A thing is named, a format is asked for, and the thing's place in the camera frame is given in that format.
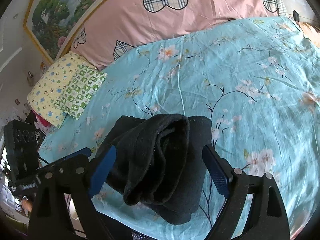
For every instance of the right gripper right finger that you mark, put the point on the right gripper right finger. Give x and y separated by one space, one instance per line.
232 183

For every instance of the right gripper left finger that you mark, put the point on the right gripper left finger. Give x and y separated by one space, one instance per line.
99 168

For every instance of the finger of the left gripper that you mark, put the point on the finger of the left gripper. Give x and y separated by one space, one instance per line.
85 151

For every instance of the black pants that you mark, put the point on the black pants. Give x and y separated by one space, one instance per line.
159 162

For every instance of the person's left hand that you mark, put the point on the person's left hand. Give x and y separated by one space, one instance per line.
27 205

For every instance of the green checkered pillow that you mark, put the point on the green checkered pillow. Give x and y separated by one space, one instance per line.
80 90

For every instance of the yellow cartoon pillow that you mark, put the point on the yellow cartoon pillow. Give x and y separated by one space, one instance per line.
52 84

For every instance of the light blue floral bedsheet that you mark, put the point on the light blue floral bedsheet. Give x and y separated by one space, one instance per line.
257 79

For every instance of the gold-framed landscape painting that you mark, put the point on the gold-framed landscape painting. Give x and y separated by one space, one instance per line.
50 24

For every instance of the pink heart-pattern quilt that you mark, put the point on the pink heart-pattern quilt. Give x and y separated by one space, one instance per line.
117 26

